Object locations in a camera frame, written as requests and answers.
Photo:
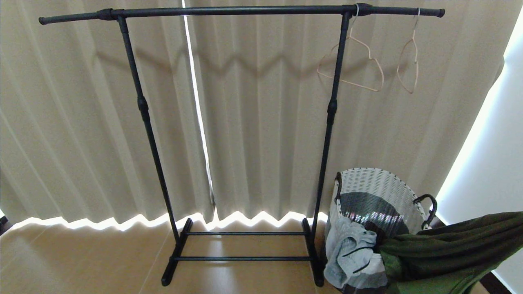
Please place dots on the pink clothes hanger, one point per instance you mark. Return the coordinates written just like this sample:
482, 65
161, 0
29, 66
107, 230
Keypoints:
369, 53
416, 53

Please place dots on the green long-sleeved shirt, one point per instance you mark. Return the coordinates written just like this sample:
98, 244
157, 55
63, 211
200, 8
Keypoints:
449, 253

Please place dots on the white laundry basket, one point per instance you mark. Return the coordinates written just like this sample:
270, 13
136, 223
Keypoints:
376, 183

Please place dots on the black clothes rack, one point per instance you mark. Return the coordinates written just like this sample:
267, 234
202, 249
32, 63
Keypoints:
245, 10

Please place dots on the pale grey shorts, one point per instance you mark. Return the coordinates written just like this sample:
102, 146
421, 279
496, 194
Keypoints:
351, 249

